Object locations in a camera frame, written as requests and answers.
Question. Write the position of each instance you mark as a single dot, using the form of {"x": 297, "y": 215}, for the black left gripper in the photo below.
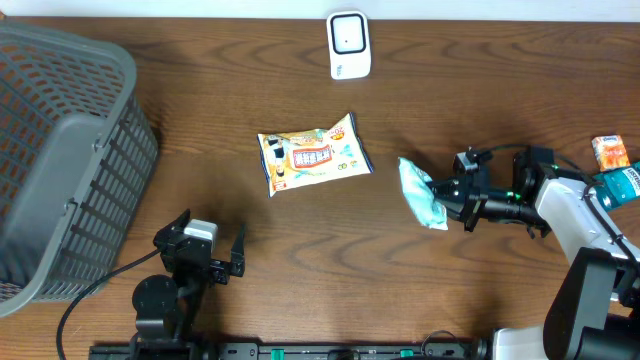
{"x": 219, "y": 271}

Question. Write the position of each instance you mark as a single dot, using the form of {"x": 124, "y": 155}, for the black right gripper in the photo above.
{"x": 466, "y": 198}

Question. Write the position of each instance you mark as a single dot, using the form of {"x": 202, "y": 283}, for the green wet wipes pack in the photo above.
{"x": 418, "y": 196}

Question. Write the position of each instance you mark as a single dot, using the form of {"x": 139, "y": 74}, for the orange snack bag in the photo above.
{"x": 297, "y": 159}

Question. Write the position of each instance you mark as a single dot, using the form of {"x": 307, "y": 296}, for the blue mouthwash bottle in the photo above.
{"x": 618, "y": 187}

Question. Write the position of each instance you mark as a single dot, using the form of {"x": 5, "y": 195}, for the orange tissue pack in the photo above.
{"x": 610, "y": 152}

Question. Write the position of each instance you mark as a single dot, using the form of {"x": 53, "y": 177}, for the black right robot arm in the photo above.
{"x": 595, "y": 313}

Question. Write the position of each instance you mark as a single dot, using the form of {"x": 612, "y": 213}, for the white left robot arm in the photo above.
{"x": 166, "y": 305}

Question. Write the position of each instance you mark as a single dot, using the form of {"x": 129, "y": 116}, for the white barcode scanner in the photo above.
{"x": 349, "y": 45}

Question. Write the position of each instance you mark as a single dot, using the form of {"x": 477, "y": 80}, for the grey plastic basket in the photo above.
{"x": 77, "y": 153}

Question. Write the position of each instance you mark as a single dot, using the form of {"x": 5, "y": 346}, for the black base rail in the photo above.
{"x": 442, "y": 350}

